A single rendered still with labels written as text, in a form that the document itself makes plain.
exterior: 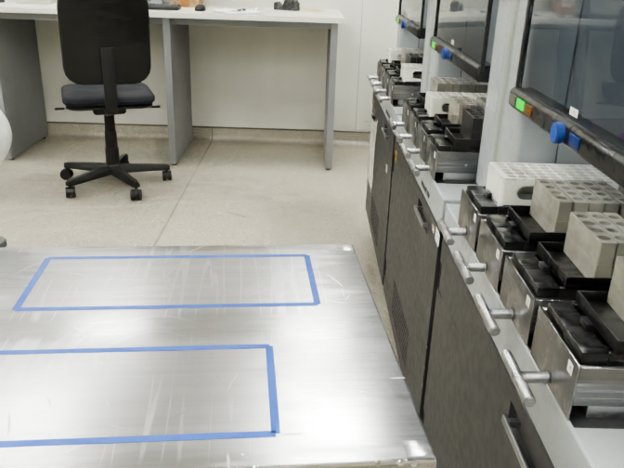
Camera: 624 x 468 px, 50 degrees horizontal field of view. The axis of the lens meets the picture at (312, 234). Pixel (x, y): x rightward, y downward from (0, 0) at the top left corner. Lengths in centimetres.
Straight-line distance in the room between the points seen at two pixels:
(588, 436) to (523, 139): 65
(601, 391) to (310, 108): 407
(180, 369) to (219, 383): 5
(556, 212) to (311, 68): 374
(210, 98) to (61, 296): 398
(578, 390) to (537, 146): 62
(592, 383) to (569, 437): 7
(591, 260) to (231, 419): 52
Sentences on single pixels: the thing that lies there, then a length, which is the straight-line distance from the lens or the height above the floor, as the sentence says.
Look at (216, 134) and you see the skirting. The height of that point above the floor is 5.
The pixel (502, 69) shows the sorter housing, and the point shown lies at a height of 101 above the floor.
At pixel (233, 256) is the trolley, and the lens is 91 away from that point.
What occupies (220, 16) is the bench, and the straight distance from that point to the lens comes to 397.
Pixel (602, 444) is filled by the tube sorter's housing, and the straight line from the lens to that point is 79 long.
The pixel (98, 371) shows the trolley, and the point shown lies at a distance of 69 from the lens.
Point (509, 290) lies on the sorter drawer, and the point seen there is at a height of 77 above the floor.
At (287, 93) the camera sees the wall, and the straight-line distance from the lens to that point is 471.
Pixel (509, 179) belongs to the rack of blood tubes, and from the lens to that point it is 118.
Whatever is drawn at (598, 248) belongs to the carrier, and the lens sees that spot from 91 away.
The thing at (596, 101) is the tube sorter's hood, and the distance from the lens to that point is 95.
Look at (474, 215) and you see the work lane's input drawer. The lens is 119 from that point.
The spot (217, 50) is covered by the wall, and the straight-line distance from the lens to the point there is 470.
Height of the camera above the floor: 119
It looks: 22 degrees down
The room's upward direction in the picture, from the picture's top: 2 degrees clockwise
